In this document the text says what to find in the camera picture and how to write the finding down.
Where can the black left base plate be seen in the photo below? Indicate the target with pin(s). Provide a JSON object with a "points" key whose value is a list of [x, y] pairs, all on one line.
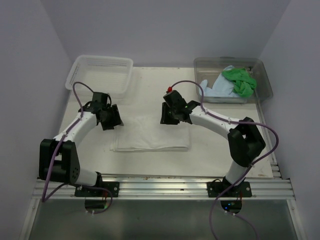
{"points": [[107, 189]]}

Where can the green towel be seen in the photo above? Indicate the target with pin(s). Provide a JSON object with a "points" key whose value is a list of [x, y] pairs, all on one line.
{"points": [[243, 83]]}

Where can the white towel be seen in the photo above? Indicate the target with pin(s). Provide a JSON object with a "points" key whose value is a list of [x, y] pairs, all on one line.
{"points": [[146, 134]]}

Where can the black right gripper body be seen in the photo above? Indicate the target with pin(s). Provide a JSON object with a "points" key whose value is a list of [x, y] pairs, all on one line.
{"points": [[169, 115]]}

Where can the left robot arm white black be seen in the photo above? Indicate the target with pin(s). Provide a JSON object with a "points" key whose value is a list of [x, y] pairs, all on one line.
{"points": [[58, 157]]}

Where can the aluminium mounting rail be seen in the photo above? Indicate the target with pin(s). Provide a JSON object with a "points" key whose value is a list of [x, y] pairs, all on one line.
{"points": [[195, 188]]}

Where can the grey transparent plastic bin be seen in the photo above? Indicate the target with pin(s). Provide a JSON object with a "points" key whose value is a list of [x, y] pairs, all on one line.
{"points": [[209, 68]]}

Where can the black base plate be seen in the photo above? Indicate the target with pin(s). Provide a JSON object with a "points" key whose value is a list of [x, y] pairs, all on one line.
{"points": [[107, 189], [216, 187]]}

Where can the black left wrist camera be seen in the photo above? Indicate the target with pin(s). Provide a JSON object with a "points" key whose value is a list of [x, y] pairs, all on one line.
{"points": [[101, 100]]}

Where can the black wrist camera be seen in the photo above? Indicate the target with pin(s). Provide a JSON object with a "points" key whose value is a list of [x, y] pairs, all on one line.
{"points": [[174, 99], [101, 100]]}

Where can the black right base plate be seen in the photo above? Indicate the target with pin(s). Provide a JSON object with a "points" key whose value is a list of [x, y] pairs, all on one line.
{"points": [[216, 187]]}

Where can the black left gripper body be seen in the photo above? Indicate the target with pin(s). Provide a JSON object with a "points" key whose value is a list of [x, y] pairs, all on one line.
{"points": [[111, 117]]}

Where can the white plastic basket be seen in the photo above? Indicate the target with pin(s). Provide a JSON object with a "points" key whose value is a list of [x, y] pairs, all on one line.
{"points": [[102, 74]]}

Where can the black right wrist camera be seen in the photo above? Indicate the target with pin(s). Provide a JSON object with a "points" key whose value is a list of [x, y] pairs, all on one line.
{"points": [[174, 99]]}

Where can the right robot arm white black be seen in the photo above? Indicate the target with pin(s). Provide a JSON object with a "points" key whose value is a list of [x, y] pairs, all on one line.
{"points": [[245, 141]]}

